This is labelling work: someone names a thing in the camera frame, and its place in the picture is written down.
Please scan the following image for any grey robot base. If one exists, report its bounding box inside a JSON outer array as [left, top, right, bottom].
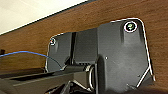
[[44, 18, 156, 91]]

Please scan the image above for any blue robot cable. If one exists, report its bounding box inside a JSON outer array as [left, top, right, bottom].
[[0, 50, 66, 68]]

